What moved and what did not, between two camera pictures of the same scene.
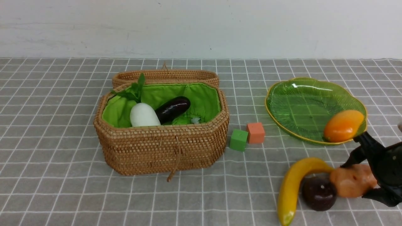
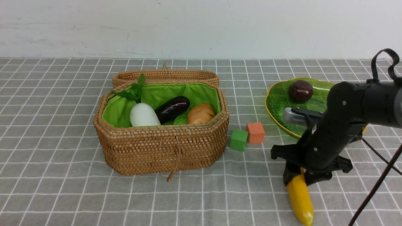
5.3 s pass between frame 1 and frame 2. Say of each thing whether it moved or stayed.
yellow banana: moved
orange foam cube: stayed
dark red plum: moved
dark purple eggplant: stayed
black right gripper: moved
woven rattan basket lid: stayed
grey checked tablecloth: stayed
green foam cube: stayed
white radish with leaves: stayed
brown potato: moved
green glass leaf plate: stayed
